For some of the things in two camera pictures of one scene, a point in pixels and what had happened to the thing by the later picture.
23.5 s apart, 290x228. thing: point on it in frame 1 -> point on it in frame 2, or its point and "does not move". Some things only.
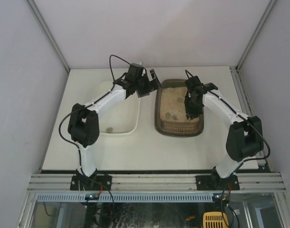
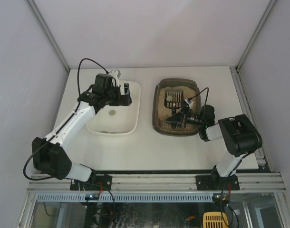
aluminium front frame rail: x=253 y=182 does not move
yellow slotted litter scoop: x=215 y=219 does not move
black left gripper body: x=148 y=83 -> x=122 y=95
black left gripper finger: x=154 y=84 -> x=125 y=99
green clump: x=109 y=129 -> x=112 y=112
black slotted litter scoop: x=193 y=109 -> x=174 y=99
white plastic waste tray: x=123 y=118 does not move
